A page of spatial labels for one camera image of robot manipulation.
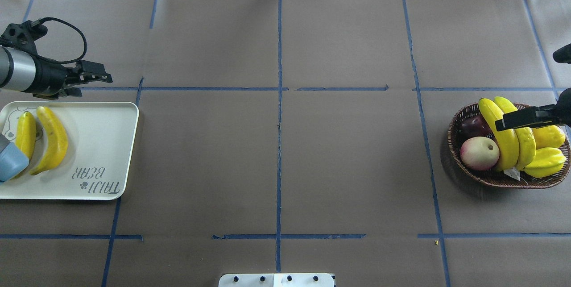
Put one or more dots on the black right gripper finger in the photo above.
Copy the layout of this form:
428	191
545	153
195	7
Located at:
529	117

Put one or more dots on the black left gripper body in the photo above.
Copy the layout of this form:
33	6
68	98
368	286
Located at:
48	77

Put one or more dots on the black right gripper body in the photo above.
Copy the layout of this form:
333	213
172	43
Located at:
526	118

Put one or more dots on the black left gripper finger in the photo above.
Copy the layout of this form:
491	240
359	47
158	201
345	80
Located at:
72	91
86	72

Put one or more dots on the yellow banana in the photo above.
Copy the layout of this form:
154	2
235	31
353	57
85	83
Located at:
507	140
527	143
57	141
26	133

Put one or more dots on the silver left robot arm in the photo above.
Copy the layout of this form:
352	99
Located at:
13	99

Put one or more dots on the brown wicker basket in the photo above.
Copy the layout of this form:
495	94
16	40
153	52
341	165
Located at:
456	170

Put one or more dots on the yellow lemon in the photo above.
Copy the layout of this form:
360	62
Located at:
549	136

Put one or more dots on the yellow star fruit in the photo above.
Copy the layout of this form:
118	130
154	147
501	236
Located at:
547	162

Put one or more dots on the pink peach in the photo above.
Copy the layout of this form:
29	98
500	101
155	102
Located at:
479	153

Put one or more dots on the cream bear print tray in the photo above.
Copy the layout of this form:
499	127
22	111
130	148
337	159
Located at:
100	183

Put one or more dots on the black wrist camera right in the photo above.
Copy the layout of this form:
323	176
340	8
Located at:
562	55

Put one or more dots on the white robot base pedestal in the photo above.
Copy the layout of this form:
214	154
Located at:
278	280

